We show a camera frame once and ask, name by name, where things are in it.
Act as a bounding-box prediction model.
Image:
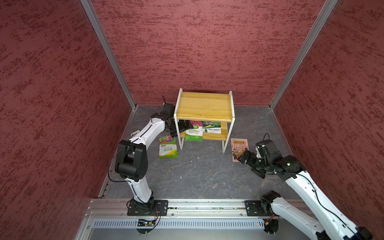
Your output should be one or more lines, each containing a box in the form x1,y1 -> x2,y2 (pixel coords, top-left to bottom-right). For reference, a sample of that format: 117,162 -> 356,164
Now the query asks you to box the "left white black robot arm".
115,112 -> 193,216

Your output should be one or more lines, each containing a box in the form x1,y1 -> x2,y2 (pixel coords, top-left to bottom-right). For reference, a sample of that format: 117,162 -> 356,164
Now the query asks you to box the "left aluminium corner post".
81,0 -> 137,111

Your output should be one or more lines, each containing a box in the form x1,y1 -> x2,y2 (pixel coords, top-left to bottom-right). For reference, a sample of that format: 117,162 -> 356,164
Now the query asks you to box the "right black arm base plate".
245,200 -> 279,217

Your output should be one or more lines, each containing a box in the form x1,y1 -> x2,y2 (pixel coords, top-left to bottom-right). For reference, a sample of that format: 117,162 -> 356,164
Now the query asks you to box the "right aluminium corner post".
269,0 -> 338,111

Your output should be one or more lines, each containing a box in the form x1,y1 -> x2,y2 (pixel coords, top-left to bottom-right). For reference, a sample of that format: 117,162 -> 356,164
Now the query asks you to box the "green white zinnias seed bag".
159,136 -> 178,159

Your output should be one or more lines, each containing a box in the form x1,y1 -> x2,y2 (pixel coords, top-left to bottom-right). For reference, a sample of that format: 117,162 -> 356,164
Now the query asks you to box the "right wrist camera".
256,140 -> 283,163

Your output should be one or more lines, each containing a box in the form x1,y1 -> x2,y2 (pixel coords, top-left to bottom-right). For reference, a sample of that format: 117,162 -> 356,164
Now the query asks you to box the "white frame wooden shelf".
174,89 -> 236,153

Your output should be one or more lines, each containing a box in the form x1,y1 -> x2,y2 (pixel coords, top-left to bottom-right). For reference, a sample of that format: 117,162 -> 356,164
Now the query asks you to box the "white plug on floor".
131,130 -> 141,138

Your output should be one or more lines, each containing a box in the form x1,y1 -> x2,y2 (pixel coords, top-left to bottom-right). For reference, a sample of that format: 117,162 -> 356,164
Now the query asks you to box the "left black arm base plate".
127,199 -> 169,217

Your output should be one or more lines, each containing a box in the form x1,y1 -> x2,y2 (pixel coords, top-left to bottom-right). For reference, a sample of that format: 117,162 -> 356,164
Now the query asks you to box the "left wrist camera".
161,103 -> 176,118

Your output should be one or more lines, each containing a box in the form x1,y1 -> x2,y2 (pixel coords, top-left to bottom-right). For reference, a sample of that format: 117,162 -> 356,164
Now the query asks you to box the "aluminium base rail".
74,197 -> 340,240

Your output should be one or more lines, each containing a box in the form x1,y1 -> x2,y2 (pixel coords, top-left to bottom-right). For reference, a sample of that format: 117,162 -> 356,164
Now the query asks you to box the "green rose impatiens seed bag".
185,121 -> 203,142

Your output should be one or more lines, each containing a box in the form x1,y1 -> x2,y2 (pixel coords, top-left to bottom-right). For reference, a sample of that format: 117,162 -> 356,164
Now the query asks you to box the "dark green vegetable seed bag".
202,121 -> 222,134

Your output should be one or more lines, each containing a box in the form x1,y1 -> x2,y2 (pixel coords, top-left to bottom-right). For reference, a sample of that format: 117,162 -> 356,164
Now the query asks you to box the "pink shop picture seed bag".
231,138 -> 249,162

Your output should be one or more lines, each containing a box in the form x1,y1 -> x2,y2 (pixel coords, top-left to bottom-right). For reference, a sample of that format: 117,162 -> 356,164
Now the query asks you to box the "aluminium corner post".
81,0 -> 137,111
269,0 -> 338,111

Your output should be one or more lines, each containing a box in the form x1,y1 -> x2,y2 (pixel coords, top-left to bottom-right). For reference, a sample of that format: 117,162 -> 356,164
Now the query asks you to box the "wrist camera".
256,140 -> 283,163
161,103 -> 176,118

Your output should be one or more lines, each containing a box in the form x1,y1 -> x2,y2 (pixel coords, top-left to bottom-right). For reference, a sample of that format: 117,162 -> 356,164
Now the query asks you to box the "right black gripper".
236,150 -> 271,177

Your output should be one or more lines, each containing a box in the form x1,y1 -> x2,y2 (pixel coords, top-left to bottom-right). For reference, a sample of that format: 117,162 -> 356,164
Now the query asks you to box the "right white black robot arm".
238,150 -> 373,240

